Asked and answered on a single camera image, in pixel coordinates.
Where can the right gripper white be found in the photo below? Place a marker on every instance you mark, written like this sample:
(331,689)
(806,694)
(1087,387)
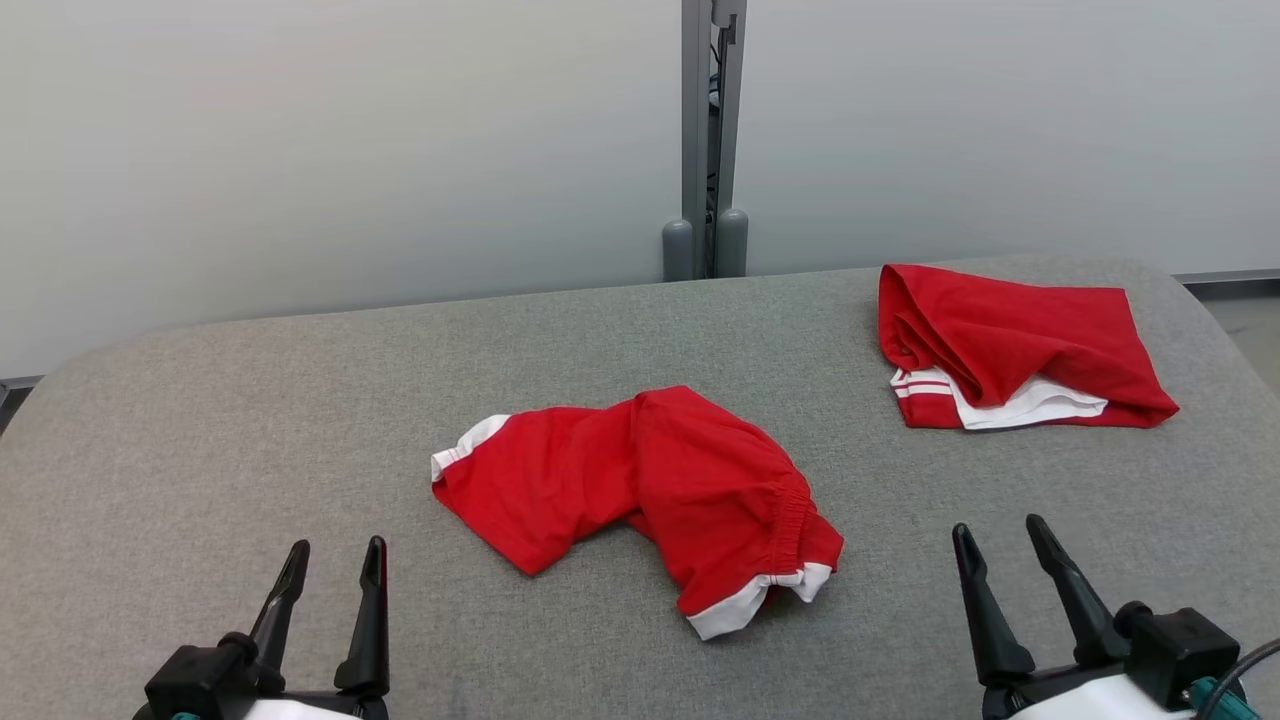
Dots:
(1080,700)

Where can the red shorts white trim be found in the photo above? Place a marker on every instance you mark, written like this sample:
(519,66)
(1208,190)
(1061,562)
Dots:
(680,480)

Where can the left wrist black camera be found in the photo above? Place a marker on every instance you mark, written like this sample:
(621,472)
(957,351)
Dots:
(200,680)

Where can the grey partition post with feet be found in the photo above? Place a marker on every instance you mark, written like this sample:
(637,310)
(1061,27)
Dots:
(700,150)

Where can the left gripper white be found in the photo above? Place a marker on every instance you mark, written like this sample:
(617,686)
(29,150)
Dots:
(320,708)

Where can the red basketball jersey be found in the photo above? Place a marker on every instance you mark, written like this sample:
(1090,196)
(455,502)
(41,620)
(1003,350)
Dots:
(1040,330)

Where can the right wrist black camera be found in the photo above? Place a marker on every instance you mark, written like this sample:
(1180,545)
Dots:
(1180,650)

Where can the wrist black camera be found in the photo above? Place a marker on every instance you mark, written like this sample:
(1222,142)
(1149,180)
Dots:
(1180,650)
(200,680)

